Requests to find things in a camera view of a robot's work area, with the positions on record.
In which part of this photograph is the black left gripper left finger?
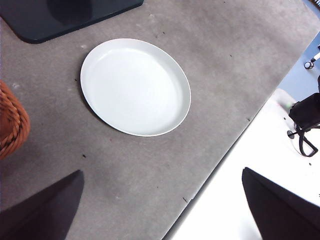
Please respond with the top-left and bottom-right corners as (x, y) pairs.
(0, 169), (85, 240)

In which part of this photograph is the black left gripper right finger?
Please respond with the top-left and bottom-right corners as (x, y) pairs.
(241, 166), (320, 240)

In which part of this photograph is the white robot mounting platform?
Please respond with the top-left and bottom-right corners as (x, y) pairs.
(162, 88), (320, 240)

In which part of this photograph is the brown wicker basket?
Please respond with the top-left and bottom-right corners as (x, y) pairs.
(0, 79), (31, 161)

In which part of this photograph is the white pole with round foot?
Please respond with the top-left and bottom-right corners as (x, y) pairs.
(304, 51), (320, 70)

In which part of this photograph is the white round plate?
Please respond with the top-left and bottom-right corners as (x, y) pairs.
(79, 37), (192, 138)

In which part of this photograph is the dark rectangular tray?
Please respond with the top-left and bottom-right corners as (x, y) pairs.
(0, 0), (145, 45)

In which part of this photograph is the black looped cable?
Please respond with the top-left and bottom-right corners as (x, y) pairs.
(286, 124), (319, 158)

